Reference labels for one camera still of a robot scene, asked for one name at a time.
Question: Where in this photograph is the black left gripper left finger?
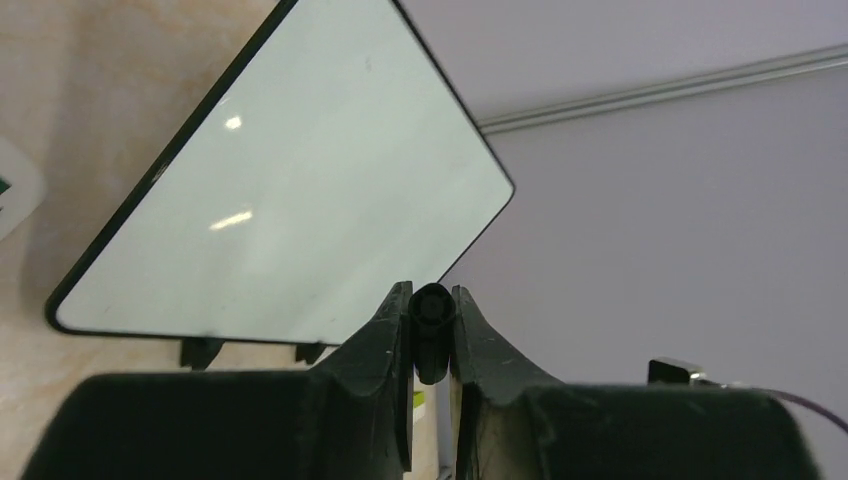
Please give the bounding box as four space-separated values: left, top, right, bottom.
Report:
23 281 412 479

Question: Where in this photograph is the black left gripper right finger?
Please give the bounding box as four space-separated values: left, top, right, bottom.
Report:
451 286 821 479

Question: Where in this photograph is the black marker cap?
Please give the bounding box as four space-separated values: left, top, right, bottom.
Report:
408 283 456 385

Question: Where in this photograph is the white whiteboard black frame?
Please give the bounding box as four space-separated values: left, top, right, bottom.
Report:
45 1 515 346

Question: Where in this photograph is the aluminium frame rail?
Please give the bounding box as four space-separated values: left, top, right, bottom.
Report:
478 44 847 135

